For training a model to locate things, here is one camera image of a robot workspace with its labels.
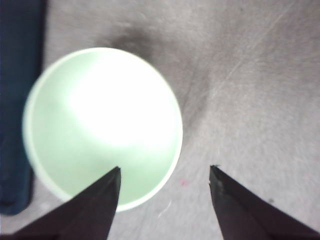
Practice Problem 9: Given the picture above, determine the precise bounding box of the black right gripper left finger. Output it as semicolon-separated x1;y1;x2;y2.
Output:
0;167;121;240

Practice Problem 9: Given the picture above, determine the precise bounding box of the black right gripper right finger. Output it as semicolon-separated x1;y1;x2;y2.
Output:
209;164;320;240

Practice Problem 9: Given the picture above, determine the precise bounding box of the dark blue rectangular tray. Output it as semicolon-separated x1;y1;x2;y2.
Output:
0;0;46;214

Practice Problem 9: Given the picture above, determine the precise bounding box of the light green ceramic bowl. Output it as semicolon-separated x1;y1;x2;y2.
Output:
22;47;183;211

